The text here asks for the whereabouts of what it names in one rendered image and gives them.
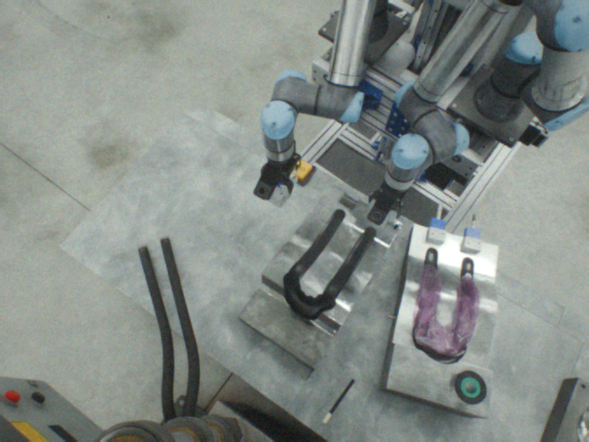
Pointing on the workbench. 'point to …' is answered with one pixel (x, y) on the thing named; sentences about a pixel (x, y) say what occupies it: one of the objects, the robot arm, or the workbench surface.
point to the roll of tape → (471, 387)
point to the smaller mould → (569, 413)
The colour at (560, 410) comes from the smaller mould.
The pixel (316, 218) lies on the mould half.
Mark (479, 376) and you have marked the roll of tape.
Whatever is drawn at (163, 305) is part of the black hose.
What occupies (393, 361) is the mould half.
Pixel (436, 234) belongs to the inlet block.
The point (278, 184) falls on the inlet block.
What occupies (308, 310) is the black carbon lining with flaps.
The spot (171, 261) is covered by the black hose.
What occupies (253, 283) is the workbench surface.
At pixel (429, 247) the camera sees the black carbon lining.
